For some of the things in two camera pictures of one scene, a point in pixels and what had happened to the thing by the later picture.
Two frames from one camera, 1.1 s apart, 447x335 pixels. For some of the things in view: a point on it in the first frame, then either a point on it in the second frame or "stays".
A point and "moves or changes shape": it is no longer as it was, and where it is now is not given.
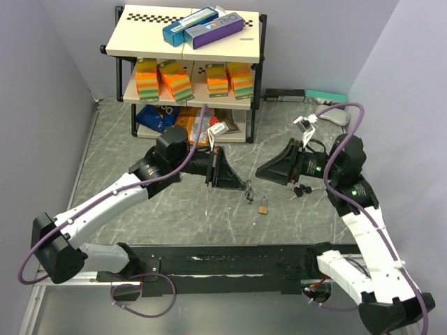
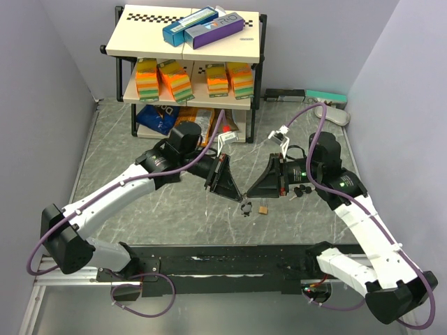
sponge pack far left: [147, 79] stays
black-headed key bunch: [249, 192] moves or changes shape
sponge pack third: [217, 79] stays
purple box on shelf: [224, 26] stays
